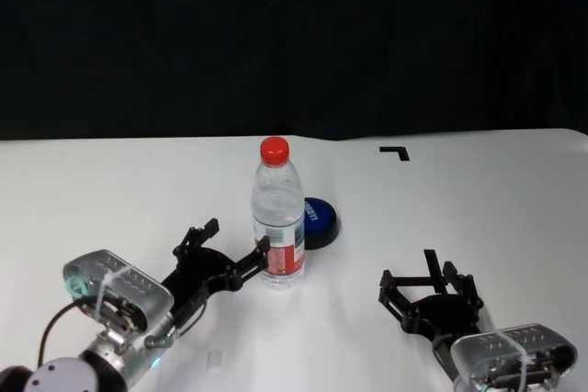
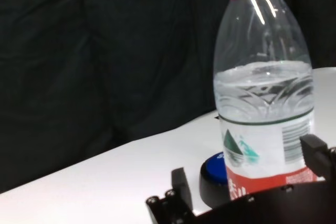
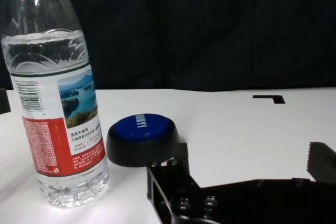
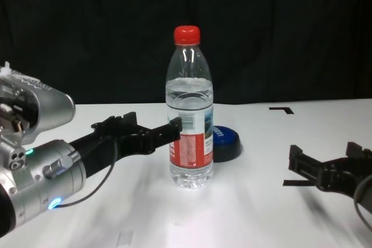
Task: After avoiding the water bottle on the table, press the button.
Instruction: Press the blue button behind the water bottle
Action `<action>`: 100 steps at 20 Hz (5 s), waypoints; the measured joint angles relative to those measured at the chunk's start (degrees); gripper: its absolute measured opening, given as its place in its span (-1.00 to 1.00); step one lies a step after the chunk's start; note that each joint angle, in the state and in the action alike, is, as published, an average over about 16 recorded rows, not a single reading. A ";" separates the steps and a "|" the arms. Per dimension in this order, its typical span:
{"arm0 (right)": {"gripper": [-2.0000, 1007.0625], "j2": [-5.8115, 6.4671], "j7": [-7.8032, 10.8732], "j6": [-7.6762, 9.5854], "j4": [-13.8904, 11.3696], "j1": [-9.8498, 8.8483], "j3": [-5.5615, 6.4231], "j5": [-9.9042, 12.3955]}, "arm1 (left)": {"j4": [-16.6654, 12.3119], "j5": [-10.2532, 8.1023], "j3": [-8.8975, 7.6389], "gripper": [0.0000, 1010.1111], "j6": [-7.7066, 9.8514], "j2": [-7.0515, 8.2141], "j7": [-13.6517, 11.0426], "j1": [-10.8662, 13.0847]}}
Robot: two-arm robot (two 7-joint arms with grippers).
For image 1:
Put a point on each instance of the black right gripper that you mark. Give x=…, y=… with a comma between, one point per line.
x=443, y=316

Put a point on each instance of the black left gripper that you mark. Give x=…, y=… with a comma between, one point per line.
x=197, y=275

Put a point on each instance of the blue push button black base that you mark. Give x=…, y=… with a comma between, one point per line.
x=322, y=218

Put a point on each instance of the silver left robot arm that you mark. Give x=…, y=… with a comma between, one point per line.
x=69, y=373

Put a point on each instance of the clear water bottle red cap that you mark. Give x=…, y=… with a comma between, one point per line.
x=278, y=204

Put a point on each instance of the small clear tape piece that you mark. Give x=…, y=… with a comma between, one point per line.
x=214, y=360

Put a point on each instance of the black L-shaped tape mark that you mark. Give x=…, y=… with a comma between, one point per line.
x=403, y=153

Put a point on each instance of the black curtain backdrop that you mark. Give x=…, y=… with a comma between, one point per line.
x=294, y=43

